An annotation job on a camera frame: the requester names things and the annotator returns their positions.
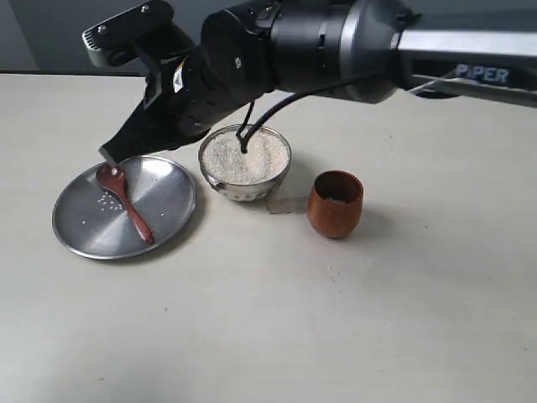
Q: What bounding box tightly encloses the black cable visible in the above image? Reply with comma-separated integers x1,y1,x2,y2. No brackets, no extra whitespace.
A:
234,71,391,154

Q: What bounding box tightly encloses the dark wooden spoon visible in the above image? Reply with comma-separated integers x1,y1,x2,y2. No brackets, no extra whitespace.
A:
96,164,154,244

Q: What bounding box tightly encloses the round steel plate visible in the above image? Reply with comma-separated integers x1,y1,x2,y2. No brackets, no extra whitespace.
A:
52,155,197,260

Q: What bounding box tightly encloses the steel bowl of rice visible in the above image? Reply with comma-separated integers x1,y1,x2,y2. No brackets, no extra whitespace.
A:
198,124,292,202

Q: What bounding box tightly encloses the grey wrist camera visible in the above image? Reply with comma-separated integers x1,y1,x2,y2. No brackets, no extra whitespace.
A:
81,0,195,77

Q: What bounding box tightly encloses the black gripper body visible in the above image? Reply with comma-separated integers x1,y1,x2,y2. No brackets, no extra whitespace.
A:
142,46,251,143

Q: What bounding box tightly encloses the brown wooden cup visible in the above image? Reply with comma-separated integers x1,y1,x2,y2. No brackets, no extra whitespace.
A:
306,170,363,239

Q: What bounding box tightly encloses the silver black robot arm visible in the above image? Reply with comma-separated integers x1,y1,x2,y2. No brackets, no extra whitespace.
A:
82,1,536,165

